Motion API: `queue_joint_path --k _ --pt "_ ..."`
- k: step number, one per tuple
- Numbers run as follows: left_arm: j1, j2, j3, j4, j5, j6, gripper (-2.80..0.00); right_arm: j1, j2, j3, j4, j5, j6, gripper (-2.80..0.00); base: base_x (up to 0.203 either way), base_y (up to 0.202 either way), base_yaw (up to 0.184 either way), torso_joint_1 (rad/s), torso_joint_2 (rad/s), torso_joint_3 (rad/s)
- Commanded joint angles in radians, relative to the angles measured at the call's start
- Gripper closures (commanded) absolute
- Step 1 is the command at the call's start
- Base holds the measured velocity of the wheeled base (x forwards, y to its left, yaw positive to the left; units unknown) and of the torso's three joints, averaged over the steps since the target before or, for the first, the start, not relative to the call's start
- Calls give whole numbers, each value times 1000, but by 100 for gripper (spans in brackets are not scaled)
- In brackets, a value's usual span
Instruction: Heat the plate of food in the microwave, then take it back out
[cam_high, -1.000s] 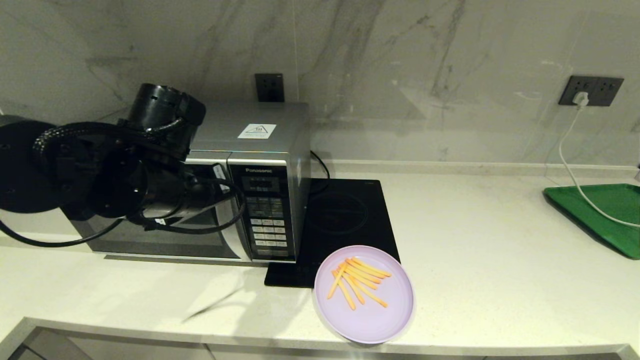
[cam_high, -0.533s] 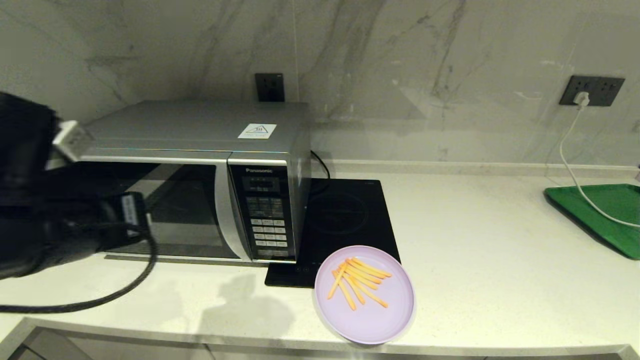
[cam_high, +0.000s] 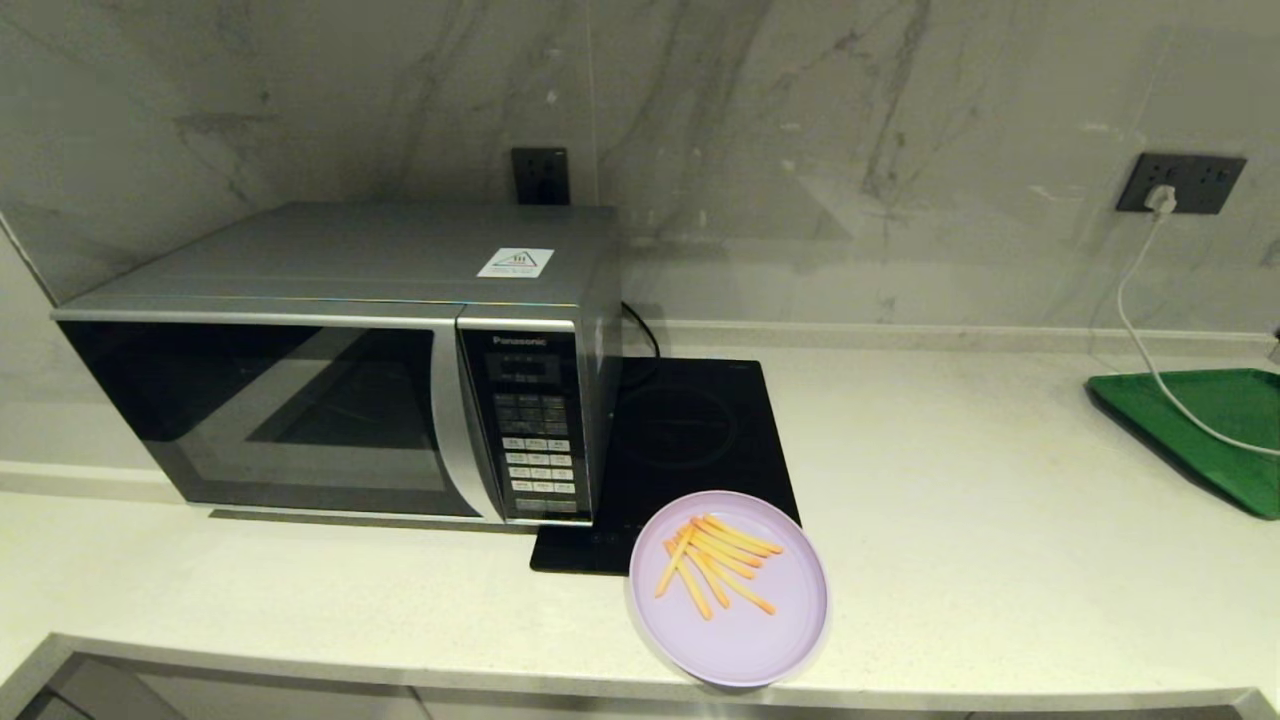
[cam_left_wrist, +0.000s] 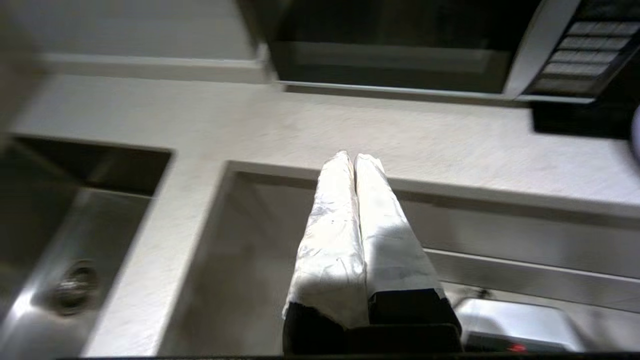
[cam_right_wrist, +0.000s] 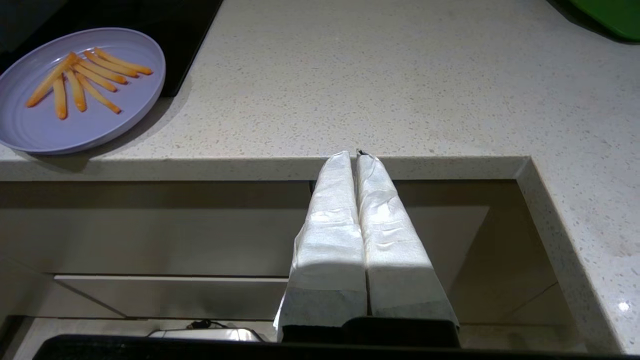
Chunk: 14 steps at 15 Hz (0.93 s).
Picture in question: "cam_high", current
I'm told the glossy beige base cabinet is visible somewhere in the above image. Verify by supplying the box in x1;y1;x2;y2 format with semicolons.
0;650;1280;720

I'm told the white power cable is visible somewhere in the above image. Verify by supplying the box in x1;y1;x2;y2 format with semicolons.
1114;215;1280;458

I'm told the white warning sticker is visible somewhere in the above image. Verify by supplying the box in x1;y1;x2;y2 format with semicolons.
476;247;555;280

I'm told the green plastic tray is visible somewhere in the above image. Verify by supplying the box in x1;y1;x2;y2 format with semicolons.
1087;368;1280;521

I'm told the silver Panasonic microwave oven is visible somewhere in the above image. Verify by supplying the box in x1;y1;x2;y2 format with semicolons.
50;203;623;526

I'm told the wide black wall socket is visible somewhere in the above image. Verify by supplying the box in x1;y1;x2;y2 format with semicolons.
1116;152;1248;215

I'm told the small black wall socket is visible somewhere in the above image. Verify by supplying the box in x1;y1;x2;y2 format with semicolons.
511;147;571;206

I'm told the black cable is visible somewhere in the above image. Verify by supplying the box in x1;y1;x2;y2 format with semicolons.
620;300;664;386

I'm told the black induction cooktop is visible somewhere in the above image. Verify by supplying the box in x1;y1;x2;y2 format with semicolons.
529;357;803;578

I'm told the purple round plate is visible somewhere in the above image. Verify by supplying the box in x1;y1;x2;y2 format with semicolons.
628;490;831;689

